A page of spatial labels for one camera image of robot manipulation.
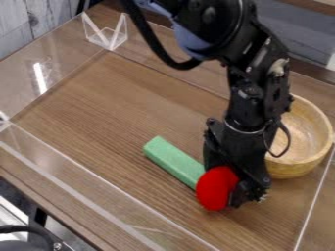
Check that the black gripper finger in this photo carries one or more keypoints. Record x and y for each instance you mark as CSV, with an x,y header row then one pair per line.
x,y
213,158
247,190

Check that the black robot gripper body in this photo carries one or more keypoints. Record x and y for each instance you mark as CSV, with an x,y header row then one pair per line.
x,y
243,147

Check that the red plush strawberry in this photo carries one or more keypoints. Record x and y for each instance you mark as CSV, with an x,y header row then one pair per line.
x,y
214,188

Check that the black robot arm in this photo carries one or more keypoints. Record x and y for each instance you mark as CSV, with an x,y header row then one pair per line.
x,y
219,30

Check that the green rectangular block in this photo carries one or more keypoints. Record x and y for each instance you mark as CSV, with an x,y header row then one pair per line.
x,y
174,161

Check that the light wooden bowl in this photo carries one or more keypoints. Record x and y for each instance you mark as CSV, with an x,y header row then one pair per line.
x,y
311,132

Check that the black table leg clamp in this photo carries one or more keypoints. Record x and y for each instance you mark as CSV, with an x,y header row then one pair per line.
x,y
42,237

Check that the clear acrylic corner bracket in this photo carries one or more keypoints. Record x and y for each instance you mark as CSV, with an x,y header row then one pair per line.
x,y
109,38

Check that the clear acrylic barrier wall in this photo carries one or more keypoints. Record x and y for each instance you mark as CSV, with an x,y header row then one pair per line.
x,y
106,215

